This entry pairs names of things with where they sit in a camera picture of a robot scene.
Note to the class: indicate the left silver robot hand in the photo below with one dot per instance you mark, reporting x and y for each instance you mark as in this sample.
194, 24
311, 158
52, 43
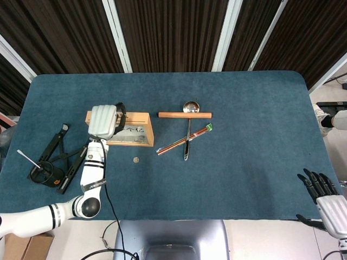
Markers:
103, 122

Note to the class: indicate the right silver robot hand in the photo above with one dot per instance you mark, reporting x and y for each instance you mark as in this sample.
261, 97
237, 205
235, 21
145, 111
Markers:
333, 214

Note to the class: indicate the silver coin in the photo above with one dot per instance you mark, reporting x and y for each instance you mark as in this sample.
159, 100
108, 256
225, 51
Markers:
136, 160

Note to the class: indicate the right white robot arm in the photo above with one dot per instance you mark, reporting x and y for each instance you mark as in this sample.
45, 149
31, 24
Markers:
343, 249

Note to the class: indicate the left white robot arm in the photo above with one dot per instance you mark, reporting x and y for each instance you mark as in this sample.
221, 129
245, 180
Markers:
92, 173

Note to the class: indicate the black folding laptop stand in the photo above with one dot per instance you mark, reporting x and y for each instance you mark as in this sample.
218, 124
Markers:
51, 149

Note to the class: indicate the black cylindrical cup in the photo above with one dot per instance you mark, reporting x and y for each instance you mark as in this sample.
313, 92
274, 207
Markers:
54, 176

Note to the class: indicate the wrapped red chopsticks pair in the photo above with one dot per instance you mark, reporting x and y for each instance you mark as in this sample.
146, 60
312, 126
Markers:
173, 146

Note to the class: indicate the wooden rolling pin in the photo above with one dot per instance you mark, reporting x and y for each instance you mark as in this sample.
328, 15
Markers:
184, 115

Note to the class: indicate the stainless steel ladle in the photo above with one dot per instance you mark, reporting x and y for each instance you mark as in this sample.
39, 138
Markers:
191, 106

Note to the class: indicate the leg in light trousers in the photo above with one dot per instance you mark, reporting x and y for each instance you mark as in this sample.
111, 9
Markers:
341, 119

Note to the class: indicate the white sneaker with black sock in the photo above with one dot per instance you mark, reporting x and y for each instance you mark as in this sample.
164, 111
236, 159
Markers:
322, 119

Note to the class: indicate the black flat device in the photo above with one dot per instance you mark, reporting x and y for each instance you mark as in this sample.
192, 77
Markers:
333, 105

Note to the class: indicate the blue tablecloth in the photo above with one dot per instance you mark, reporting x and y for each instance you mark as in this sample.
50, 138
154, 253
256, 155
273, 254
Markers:
230, 162

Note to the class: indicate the grey robot torso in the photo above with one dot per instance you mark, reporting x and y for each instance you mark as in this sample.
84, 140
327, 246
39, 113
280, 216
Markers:
173, 233

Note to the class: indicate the cardboard box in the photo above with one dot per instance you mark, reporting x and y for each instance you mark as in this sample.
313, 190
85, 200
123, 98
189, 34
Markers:
32, 246

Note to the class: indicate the wooden coin box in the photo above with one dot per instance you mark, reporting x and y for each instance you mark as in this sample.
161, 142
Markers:
135, 119

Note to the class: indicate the white partition post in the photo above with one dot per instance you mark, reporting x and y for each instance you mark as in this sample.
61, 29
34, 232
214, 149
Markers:
16, 59
268, 35
225, 35
118, 35
330, 73

